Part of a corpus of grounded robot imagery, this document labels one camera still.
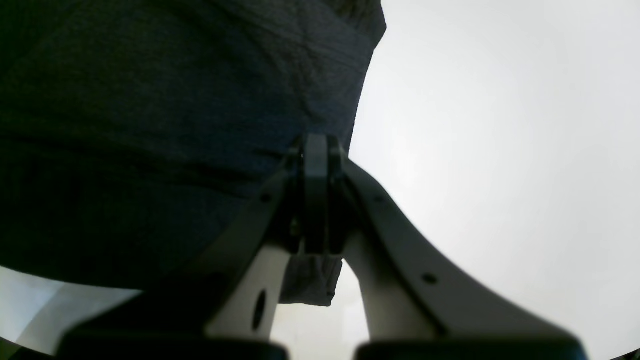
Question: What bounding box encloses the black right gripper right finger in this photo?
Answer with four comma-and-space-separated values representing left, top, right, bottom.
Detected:
316, 135, 586, 360

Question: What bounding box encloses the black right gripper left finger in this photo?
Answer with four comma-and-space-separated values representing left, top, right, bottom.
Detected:
57, 134, 317, 360

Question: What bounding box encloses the black t-shirt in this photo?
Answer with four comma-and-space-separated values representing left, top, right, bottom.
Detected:
0, 0, 387, 290

